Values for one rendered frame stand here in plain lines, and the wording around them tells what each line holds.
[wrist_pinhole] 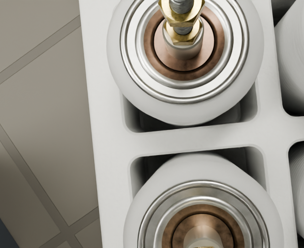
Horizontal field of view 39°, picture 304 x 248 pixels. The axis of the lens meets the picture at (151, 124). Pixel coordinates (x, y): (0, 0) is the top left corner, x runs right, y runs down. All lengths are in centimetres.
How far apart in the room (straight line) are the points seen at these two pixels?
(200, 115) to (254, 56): 5
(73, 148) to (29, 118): 7
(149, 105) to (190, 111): 2
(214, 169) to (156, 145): 8
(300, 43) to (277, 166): 10
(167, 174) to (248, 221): 5
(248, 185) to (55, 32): 35
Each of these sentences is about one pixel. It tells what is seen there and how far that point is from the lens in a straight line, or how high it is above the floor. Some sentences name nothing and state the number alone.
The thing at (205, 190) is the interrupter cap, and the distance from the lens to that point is 25.
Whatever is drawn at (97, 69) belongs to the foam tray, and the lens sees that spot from 34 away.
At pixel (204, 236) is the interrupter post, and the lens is 23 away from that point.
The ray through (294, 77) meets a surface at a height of 19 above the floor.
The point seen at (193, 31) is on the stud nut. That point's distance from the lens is 22.
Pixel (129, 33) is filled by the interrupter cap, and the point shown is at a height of 25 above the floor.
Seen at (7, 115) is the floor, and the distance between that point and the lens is 55.
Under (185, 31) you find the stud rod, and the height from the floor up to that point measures 29.
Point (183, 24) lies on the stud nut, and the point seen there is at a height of 32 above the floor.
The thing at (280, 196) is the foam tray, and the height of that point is 18.
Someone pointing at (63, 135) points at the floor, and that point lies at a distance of 53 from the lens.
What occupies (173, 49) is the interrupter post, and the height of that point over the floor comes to 28.
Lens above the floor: 50
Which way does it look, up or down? 85 degrees down
